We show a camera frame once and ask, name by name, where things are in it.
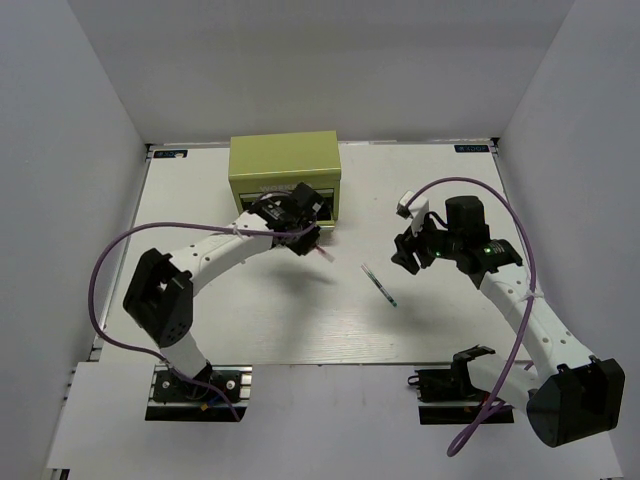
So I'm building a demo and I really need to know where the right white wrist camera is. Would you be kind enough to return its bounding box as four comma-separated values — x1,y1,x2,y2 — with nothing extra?
396,190,430,237

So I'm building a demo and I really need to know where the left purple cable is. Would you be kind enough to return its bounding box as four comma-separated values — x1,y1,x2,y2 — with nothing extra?
88,222,321,422

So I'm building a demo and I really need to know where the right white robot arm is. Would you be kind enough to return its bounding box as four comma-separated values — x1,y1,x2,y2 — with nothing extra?
392,191,625,447

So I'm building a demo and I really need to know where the green metal drawer box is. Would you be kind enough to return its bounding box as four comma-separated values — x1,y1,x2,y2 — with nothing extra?
228,131,342,229

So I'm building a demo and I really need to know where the red gel pen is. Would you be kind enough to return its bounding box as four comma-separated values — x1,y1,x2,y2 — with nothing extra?
315,245,335,263

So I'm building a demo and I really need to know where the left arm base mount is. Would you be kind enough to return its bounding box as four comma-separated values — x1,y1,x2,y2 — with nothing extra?
145,366,252,423

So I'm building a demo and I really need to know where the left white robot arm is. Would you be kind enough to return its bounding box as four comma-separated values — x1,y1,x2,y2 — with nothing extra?
123,183,325,399

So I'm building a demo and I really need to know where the left blue corner label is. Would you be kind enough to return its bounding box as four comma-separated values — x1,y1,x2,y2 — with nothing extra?
153,149,188,159

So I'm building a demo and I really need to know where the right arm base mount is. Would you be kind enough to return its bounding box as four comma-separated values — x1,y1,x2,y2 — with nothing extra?
407,368,489,426

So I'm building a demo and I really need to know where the green gel pen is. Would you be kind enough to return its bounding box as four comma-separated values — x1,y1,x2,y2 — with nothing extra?
361,263,398,308

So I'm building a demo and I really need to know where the right blue corner label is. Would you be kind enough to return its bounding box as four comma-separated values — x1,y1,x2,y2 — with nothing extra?
454,144,490,153

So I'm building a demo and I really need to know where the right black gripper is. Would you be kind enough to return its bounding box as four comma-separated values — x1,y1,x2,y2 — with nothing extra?
392,210,463,274

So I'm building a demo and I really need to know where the blue corner label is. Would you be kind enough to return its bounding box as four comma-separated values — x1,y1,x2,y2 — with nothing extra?
153,149,188,159
454,144,490,153

